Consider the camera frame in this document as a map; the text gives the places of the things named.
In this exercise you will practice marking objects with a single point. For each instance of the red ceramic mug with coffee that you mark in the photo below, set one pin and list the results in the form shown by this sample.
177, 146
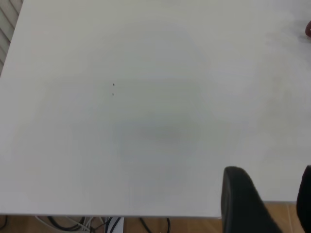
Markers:
308, 29

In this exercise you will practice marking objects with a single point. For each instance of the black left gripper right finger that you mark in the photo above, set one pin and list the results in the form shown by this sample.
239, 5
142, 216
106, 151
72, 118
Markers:
305, 201

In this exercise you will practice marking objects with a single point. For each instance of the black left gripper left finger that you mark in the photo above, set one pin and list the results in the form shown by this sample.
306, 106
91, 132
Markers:
243, 204

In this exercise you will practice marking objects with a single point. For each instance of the white slatted panel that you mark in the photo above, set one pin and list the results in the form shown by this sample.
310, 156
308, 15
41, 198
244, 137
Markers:
7, 31

